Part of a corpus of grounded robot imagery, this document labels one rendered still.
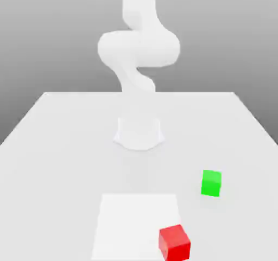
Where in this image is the small green cube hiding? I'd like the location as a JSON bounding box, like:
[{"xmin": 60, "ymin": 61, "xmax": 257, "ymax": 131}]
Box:
[{"xmin": 200, "ymin": 169, "xmax": 223, "ymax": 198}]

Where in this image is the small red cube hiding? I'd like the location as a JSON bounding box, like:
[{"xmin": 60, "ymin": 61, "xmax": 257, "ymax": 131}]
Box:
[{"xmin": 158, "ymin": 224, "xmax": 192, "ymax": 261}]

